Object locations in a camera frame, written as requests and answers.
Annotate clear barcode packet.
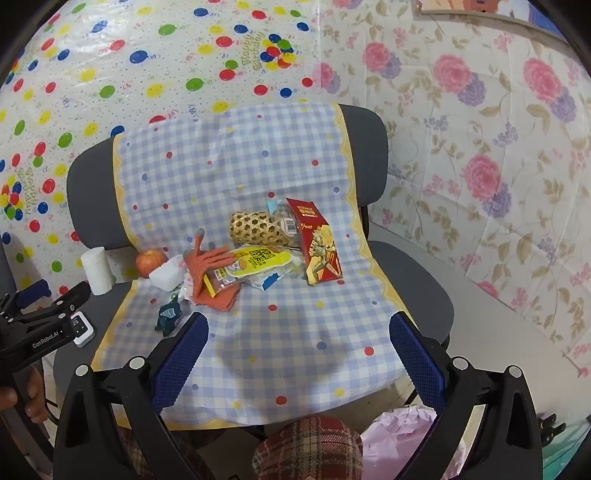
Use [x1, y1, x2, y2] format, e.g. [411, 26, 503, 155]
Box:
[265, 196, 301, 250]

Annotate dark green wrapper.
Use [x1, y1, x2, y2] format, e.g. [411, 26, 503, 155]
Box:
[154, 295, 185, 335]

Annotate person's left hand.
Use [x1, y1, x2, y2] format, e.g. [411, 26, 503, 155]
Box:
[0, 366, 48, 424]

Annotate red apple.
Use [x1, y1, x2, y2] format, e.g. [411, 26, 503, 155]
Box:
[135, 249, 168, 279]

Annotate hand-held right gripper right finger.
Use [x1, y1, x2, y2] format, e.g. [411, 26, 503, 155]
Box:
[389, 311, 543, 480]

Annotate balloon print sheet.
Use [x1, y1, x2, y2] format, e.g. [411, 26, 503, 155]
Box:
[0, 0, 324, 296]

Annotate red cardboard carton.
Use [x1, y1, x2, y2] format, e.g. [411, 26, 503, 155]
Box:
[285, 198, 345, 287]

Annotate blue checkered dotted cloth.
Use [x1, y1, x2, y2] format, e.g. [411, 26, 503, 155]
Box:
[90, 102, 409, 430]

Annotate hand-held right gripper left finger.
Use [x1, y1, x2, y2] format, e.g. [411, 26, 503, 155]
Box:
[53, 311, 211, 480]

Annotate blue white wrapper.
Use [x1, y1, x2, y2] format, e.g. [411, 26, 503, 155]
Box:
[247, 270, 289, 291]

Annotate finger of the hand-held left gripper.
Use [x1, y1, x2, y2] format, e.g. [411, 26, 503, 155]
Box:
[9, 281, 92, 334]
[0, 279, 49, 320]

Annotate woven bamboo tube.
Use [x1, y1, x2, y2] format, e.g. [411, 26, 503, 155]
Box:
[229, 211, 301, 247]

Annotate small white electronic device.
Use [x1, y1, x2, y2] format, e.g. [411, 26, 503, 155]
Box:
[69, 311, 95, 348]

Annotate pink plastic bag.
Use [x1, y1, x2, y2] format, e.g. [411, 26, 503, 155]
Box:
[360, 405, 462, 480]

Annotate white plastic wrapper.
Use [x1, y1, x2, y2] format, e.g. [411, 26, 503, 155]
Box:
[178, 272, 204, 303]

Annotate floral print sheet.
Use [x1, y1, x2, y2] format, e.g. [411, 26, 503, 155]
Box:
[314, 0, 591, 370]

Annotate plaid trousers leg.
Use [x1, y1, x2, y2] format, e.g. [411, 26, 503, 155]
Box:
[115, 415, 365, 480]

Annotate yellow snack packet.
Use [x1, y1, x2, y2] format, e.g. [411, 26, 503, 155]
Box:
[224, 244, 294, 278]

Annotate orange work glove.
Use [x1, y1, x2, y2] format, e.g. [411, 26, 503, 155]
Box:
[183, 234, 243, 315]

